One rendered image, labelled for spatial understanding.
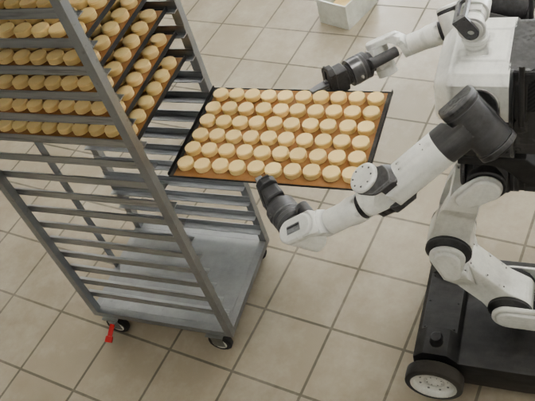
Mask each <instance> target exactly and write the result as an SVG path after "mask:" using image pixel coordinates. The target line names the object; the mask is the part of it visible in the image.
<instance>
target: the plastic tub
mask: <svg viewBox="0 0 535 401"><path fill-rule="evenodd" d="M315 1H316V3H317V7H318V14H319V17H320V22H322V23H325V24H328V25H333V26H337V27H339V28H343V29H348V30H350V29H351V28H352V27H353V26H354V25H355V24H356V23H357V22H358V21H359V20H360V19H361V18H362V17H363V16H364V15H365V14H366V13H367V12H368V11H369V10H370V9H371V8H372V7H373V6H374V5H375V4H376V3H377V0H315Z"/></svg>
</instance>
